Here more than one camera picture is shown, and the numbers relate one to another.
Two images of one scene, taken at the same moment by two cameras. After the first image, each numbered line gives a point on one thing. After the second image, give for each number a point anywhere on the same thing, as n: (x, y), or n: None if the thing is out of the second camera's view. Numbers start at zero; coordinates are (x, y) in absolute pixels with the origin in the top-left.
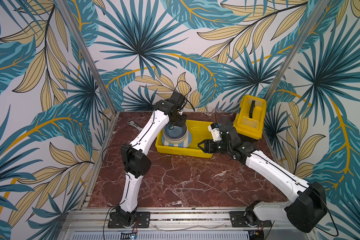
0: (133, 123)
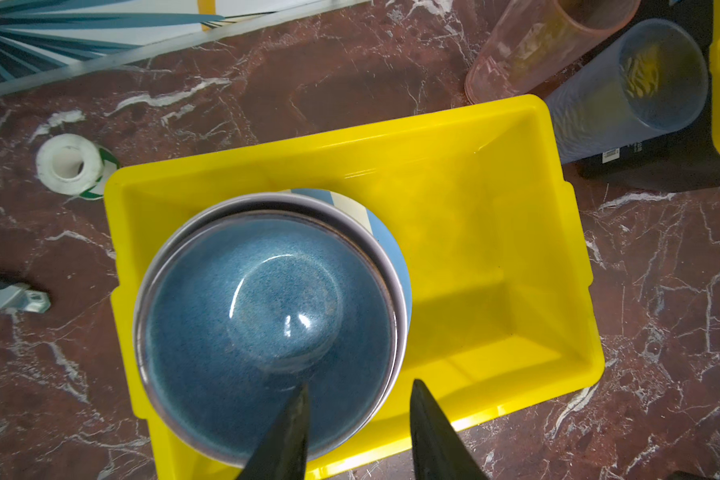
0: (16, 295)
